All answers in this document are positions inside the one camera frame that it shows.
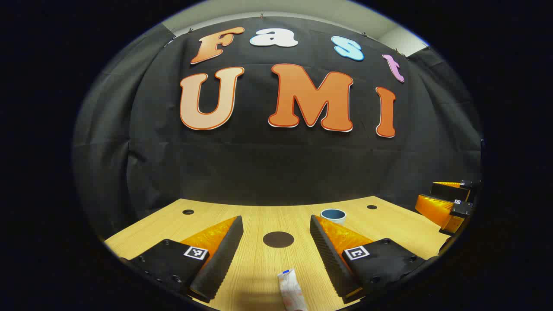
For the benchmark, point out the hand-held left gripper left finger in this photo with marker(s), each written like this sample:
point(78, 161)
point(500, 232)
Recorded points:
point(218, 259)

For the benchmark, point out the dark brown round coaster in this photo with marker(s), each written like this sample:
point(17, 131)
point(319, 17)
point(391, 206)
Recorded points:
point(278, 239)

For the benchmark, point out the wooden desktop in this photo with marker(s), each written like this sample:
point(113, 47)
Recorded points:
point(268, 268)

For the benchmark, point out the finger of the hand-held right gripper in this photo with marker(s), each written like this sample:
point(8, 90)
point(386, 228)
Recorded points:
point(436, 209)
point(449, 192)

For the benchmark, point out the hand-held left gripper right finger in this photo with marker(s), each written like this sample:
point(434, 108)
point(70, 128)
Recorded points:
point(330, 257)

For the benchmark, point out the white toothpaste tube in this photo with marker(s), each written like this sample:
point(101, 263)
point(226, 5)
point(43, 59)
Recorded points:
point(291, 289)

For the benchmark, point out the light blue cup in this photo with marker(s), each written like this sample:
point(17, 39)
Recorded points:
point(333, 214)

